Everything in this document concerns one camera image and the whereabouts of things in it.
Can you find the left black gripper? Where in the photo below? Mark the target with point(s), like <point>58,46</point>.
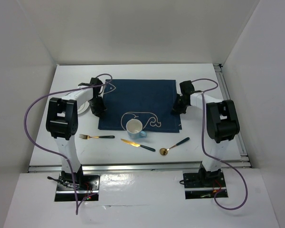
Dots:
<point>100,110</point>

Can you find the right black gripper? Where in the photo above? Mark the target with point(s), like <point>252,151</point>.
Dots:
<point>176,110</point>

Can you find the blue fish placemat cloth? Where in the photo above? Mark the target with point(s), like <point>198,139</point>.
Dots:
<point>149,101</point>

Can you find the white and blue mug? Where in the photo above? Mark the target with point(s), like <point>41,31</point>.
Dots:
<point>134,129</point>

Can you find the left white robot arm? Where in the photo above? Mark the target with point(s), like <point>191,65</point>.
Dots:
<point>62,123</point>

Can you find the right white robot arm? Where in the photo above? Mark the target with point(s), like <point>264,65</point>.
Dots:
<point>220,125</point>

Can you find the white plate with rings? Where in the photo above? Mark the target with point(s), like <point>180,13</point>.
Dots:
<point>83,108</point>

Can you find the gold fork green handle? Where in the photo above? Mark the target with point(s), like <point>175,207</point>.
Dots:
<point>87,137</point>

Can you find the gold knife green handle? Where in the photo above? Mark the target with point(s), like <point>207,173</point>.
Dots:
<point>138,145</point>

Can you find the gold spoon green handle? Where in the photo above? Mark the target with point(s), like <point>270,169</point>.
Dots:
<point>164,151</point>

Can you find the aluminium front rail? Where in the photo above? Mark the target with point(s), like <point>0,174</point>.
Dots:
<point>243,163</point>

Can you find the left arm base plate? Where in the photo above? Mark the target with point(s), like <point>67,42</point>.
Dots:
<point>89,186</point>

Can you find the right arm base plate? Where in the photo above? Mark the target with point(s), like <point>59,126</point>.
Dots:
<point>204,185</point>

